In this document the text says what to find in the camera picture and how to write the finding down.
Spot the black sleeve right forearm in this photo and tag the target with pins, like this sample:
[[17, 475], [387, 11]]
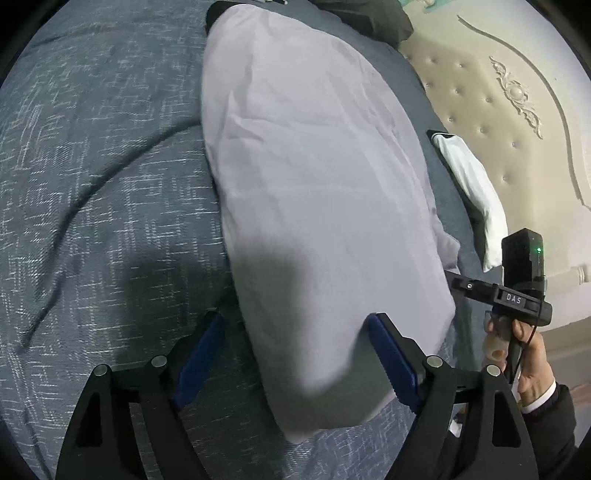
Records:
[[552, 428]]

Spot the white folded garment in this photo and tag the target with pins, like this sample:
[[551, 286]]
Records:
[[473, 179]]

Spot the beige tufted headboard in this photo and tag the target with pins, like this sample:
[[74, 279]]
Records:
[[501, 76]]

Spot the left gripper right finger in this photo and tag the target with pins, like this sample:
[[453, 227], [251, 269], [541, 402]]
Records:
[[439, 395]]

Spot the grey jacket with black trim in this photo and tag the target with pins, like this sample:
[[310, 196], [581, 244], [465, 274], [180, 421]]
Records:
[[328, 214]]

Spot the person's right hand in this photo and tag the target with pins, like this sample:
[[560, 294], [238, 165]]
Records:
[[526, 364]]

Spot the blue patterned bed sheet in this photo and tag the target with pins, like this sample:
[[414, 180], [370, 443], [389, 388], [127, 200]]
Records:
[[111, 245]]

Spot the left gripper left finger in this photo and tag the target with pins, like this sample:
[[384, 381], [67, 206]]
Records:
[[100, 441]]

